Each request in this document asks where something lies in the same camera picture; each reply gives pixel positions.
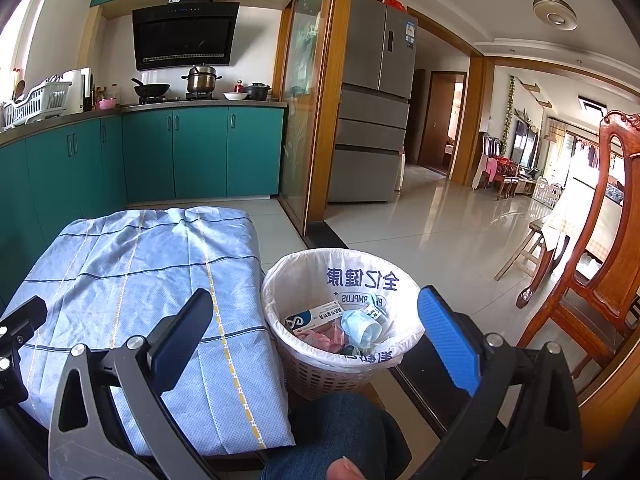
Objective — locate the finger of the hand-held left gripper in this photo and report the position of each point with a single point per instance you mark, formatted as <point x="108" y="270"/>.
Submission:
<point x="27" y="315"/>

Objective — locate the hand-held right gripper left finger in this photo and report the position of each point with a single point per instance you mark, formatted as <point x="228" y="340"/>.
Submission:
<point x="182" y="330"/>

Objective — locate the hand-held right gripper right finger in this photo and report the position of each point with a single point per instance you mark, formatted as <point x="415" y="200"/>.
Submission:
<point x="447" y="335"/>

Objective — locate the blue face mask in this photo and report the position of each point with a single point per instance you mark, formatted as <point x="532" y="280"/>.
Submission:
<point x="362" y="327"/>

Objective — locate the pink tissue packet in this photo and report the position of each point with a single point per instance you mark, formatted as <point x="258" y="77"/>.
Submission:
<point x="325" y="339"/>

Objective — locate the white printed bin liner bag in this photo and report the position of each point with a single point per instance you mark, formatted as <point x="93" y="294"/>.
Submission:
<point x="300" y="280"/>

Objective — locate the white and blue carton box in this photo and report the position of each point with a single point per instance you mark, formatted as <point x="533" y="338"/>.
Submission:
<point x="310" y="317"/>

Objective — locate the white lattice wastebasket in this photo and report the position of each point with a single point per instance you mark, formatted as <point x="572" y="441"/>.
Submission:
<point x="320" y="377"/>

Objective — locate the person's right hand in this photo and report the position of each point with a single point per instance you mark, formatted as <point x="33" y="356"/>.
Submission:
<point x="346" y="470"/>

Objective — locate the blue checked tablecloth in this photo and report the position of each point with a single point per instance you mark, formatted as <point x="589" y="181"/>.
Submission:
<point x="150" y="285"/>

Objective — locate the wooden stool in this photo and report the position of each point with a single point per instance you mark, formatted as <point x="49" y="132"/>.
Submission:
<point x="522" y="250"/>

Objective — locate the person's leg in jeans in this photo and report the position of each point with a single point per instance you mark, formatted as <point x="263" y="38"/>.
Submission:
<point x="340" y="430"/>

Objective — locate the wooden dining chair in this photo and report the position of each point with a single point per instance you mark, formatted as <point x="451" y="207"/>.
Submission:
<point x="595" y="260"/>

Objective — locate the dining table with cloth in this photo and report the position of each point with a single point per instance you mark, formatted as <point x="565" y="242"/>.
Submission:
<point x="570" y="220"/>

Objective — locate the wooden chairs with pink cloth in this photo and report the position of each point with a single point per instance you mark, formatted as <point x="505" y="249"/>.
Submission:
<point x="500" y="170"/>

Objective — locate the teal base cabinets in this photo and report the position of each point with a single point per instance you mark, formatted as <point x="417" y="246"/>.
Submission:
<point x="200" y="150"/>

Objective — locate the black television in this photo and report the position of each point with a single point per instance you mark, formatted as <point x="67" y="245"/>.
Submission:
<point x="526" y="142"/>

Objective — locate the brown wooden door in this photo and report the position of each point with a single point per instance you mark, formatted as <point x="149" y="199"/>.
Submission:
<point x="435" y="125"/>

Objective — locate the white dish rack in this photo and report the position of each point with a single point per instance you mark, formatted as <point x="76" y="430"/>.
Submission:
<point x="37" y="102"/>

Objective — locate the pink bowl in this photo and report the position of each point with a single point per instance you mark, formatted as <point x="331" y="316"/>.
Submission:
<point x="107" y="104"/>

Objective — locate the green vine garland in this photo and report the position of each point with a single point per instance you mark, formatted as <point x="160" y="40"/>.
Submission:
<point x="508" y="115"/>

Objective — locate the white countertop appliance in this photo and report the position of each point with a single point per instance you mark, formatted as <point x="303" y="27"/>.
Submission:
<point x="75" y="90"/>

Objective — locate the gas stove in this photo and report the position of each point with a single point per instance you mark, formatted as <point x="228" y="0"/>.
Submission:
<point x="175" y="99"/>

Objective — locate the silver refrigerator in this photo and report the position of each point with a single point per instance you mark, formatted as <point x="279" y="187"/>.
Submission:
<point x="375" y="110"/>

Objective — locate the white bowl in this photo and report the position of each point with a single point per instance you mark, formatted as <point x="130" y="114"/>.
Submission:
<point x="235" y="96"/>

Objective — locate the black wok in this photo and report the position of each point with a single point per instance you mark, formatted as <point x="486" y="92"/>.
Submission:
<point x="150" y="89"/>

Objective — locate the black casserole pot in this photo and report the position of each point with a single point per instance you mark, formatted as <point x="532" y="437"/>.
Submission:
<point x="257" y="92"/>

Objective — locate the steel stockpot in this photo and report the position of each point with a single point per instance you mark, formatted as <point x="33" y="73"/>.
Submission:
<point x="201" y="80"/>

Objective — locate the glass sliding door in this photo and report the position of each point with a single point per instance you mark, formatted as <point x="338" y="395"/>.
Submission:
<point x="310" y="110"/>

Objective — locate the kitchen window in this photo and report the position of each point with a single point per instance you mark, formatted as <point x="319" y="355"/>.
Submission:
<point x="17" y="45"/>

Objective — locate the rectangular ceiling lamp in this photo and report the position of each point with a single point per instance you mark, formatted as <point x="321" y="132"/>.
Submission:
<point x="592" y="105"/>

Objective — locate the black range hood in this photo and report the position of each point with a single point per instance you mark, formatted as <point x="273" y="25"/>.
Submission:
<point x="185" y="35"/>

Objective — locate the red bag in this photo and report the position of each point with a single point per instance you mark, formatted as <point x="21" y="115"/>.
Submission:
<point x="395" y="4"/>

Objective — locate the ceiling fan light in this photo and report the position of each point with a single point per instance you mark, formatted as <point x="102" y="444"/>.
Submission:
<point x="555" y="10"/>

